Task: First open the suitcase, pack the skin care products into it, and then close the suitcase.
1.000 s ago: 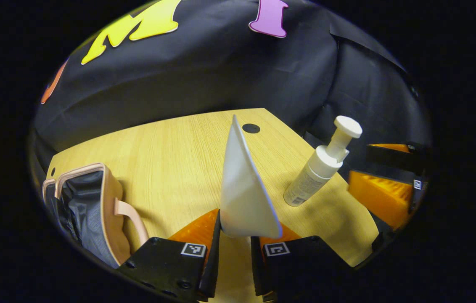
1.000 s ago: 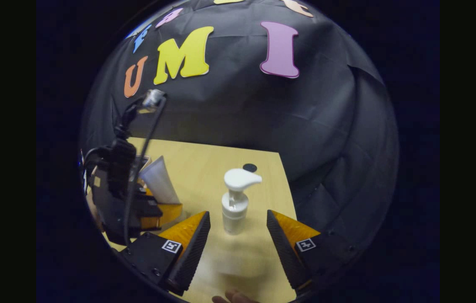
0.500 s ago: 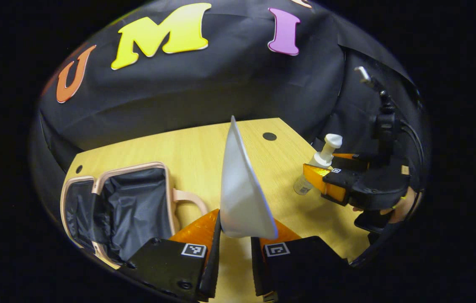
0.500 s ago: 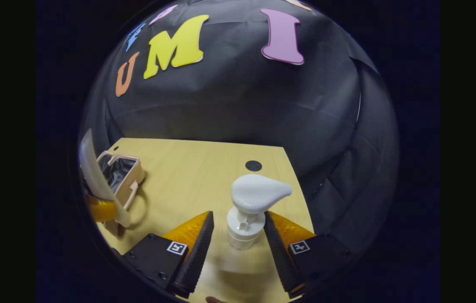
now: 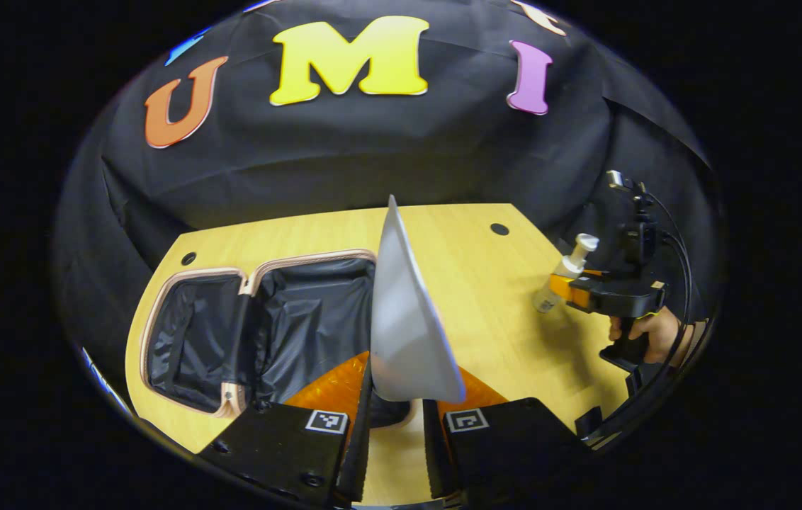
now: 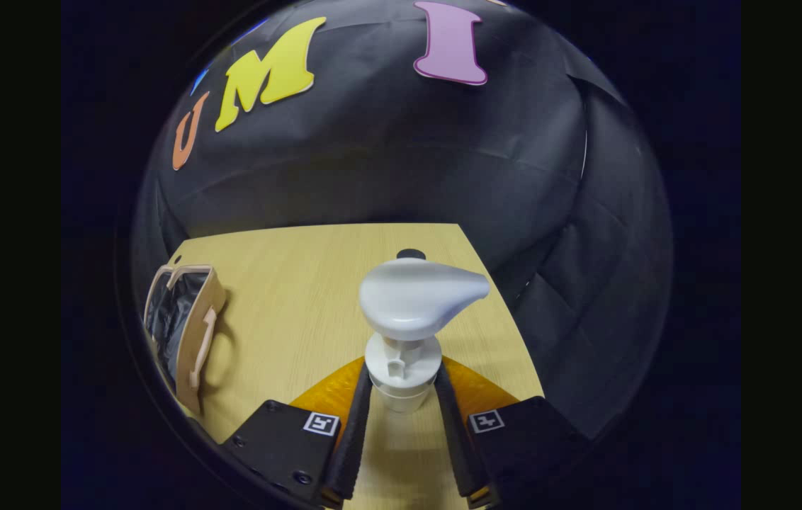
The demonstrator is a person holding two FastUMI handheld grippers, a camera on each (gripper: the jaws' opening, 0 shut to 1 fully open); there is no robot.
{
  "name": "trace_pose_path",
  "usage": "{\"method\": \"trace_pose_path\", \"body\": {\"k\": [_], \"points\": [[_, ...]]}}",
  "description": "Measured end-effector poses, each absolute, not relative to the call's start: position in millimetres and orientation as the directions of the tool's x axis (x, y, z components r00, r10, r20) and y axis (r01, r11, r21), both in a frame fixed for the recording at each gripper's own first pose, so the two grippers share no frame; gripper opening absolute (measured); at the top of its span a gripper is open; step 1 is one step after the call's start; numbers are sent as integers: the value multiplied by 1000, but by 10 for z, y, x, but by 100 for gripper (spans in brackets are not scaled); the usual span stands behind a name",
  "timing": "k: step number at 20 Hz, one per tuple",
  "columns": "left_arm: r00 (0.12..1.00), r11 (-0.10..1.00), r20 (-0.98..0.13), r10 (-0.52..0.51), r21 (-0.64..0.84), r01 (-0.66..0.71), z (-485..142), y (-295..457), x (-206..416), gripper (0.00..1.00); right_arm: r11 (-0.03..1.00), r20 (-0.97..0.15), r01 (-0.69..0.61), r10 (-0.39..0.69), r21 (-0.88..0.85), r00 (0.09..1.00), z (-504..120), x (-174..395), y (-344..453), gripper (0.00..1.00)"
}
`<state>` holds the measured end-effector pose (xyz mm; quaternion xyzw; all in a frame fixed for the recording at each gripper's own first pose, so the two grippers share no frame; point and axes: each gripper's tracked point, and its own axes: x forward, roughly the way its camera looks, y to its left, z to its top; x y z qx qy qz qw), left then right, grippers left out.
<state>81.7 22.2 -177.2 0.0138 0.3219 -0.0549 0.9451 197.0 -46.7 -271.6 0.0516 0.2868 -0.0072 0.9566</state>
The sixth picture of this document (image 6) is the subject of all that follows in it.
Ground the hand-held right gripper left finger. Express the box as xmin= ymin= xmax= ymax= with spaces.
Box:
xmin=220 ymin=356 xmax=373 ymax=509

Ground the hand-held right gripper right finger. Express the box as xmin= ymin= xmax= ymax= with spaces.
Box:
xmin=433 ymin=356 xmax=592 ymax=509

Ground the white pump bottle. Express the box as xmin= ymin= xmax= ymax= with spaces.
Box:
xmin=359 ymin=258 xmax=492 ymax=414

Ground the black backdrop cloth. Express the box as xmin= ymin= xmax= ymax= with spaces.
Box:
xmin=133 ymin=0 xmax=674 ymax=440

